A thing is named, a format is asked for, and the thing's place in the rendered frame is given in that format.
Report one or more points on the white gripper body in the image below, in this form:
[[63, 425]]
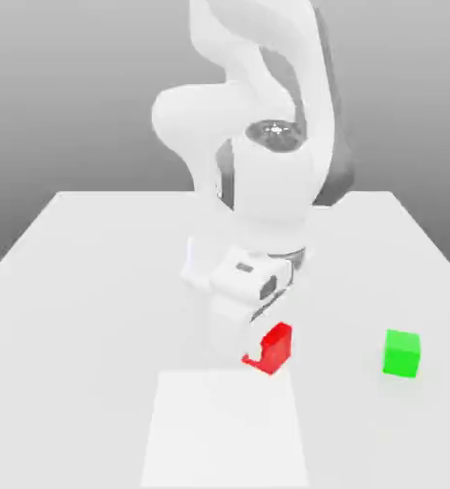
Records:
[[232, 324]]

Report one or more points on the small red cube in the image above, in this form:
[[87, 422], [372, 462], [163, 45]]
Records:
[[277, 349]]

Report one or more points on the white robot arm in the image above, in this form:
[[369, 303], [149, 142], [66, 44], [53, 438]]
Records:
[[270, 183]]

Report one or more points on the small green cube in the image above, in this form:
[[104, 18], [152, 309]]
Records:
[[401, 353]]

